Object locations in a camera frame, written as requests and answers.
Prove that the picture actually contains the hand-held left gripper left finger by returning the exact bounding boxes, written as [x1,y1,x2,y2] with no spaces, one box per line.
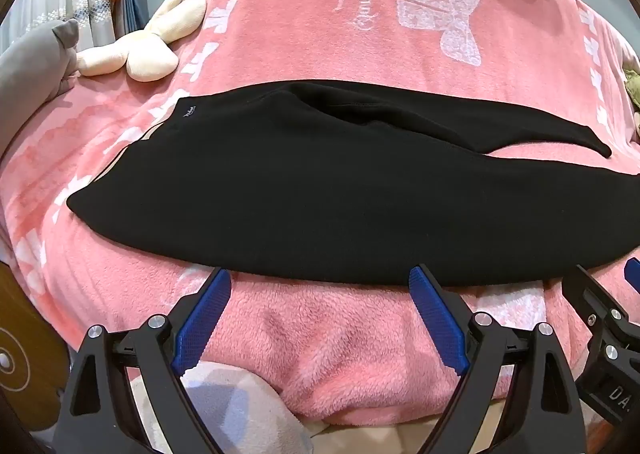
[52,267,233,454]

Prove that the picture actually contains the black pants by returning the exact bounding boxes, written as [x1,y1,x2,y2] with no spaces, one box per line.
[66,79,640,287]

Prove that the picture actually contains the cardboard box with drawn face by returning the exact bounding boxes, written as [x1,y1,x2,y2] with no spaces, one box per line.
[300,404,506,454]

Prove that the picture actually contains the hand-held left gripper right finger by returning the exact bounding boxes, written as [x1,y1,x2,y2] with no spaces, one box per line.
[409,264,588,454]

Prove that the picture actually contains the cream flower plush toy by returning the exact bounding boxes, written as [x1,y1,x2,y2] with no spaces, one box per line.
[75,0,208,82]

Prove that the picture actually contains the grey plush pillow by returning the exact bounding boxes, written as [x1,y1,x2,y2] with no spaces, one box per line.
[0,18,81,155]

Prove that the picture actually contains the pink printed fleece blanket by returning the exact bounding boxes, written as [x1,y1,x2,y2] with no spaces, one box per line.
[0,0,640,427]

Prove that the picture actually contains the round wooden stool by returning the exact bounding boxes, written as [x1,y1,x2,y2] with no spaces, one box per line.
[0,261,71,430]

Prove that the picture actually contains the green plush toy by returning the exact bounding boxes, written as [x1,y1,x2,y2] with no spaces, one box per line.
[620,62,640,112]

